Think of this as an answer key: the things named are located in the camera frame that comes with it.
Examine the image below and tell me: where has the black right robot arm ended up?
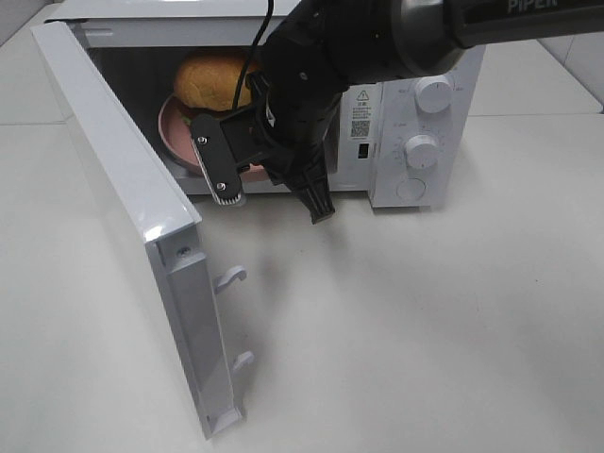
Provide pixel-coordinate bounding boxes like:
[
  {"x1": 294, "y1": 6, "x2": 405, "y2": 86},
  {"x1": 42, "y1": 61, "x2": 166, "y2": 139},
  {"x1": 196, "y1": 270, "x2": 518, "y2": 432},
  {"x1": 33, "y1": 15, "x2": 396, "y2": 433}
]
[{"x1": 190, "y1": 1, "x2": 603, "y2": 223}]

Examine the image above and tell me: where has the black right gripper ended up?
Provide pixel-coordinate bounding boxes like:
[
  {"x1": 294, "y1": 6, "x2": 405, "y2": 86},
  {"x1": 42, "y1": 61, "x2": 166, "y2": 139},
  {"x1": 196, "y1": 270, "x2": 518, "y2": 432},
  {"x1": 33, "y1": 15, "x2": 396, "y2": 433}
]
[{"x1": 190, "y1": 1, "x2": 357, "y2": 224}]

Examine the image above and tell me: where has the burger with lettuce and cheese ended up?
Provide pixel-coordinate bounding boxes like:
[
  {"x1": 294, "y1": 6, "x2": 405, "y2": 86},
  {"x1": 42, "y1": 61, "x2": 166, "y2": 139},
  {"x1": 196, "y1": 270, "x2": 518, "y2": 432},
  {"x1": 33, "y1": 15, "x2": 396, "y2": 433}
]
[{"x1": 174, "y1": 47, "x2": 246, "y2": 126}]

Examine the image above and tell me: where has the white microwave door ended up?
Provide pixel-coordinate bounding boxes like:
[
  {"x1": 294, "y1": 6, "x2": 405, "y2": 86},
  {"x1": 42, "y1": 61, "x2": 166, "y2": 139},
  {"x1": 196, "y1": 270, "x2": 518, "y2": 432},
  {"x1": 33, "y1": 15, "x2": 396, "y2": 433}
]
[{"x1": 31, "y1": 22, "x2": 246, "y2": 438}]

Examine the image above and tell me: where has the white microwave knob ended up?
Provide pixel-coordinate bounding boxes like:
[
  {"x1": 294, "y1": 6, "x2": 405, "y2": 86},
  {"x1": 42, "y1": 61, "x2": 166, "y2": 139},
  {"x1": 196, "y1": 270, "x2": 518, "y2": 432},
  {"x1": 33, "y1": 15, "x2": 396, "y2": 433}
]
[
  {"x1": 403, "y1": 135, "x2": 440, "y2": 170},
  {"x1": 414, "y1": 75, "x2": 453, "y2": 114}
]

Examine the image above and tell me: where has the upper white microwave knob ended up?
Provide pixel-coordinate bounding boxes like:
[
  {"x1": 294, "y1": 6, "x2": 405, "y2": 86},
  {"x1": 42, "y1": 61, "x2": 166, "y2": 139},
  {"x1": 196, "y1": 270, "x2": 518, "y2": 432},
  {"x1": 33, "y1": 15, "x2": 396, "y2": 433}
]
[{"x1": 414, "y1": 75, "x2": 453, "y2": 114}]

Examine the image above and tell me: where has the white microwave oven body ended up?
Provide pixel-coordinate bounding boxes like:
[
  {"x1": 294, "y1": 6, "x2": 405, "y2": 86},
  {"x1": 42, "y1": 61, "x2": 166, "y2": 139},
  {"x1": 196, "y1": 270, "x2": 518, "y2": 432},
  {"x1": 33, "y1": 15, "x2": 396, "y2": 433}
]
[{"x1": 44, "y1": 0, "x2": 487, "y2": 211}]

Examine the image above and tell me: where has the round white door button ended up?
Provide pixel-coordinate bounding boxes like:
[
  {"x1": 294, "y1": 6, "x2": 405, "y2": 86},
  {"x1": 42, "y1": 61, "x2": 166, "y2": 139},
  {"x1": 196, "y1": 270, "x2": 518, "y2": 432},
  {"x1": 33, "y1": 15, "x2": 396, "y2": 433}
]
[{"x1": 396, "y1": 178, "x2": 426, "y2": 203}]

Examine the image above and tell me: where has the white warning label sticker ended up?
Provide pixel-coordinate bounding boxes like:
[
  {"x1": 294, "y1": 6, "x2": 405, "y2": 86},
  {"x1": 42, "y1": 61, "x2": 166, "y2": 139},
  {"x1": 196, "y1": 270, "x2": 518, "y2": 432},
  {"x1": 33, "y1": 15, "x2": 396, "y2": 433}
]
[{"x1": 347, "y1": 85, "x2": 376, "y2": 140}]

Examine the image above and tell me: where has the pink plate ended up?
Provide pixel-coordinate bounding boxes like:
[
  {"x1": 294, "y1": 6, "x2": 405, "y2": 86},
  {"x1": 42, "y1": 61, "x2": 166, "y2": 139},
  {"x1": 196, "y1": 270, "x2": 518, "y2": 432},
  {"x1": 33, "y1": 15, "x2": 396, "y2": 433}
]
[{"x1": 157, "y1": 93, "x2": 273, "y2": 183}]

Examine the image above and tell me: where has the lower white microwave knob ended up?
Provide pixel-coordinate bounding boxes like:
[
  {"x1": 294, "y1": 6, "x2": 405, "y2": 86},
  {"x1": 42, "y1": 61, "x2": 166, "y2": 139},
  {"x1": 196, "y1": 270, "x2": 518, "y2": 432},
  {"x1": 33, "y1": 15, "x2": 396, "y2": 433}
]
[{"x1": 403, "y1": 135, "x2": 440, "y2": 170}]

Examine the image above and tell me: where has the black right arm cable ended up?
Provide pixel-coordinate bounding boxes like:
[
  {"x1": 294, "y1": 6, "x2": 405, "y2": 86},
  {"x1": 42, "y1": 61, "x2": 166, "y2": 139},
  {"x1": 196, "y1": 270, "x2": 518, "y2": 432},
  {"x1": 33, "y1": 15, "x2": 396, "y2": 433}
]
[{"x1": 231, "y1": 0, "x2": 276, "y2": 112}]

